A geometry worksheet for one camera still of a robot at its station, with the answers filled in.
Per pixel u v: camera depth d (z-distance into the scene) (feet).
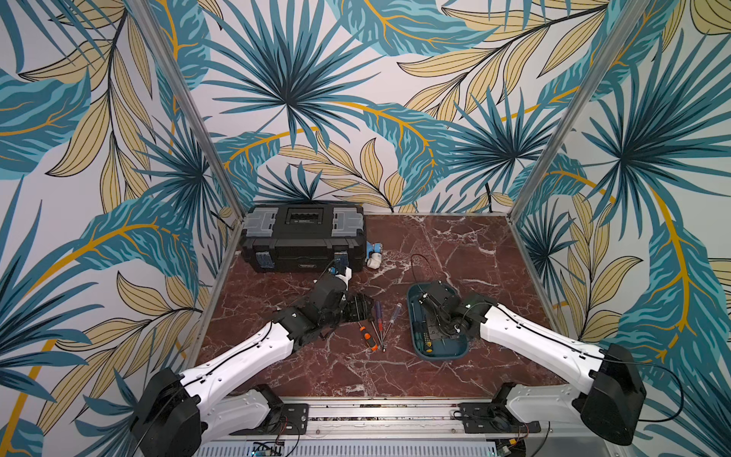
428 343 2.75
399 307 3.04
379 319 2.96
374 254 3.39
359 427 2.41
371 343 2.81
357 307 2.22
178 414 1.25
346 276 2.38
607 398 1.27
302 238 2.93
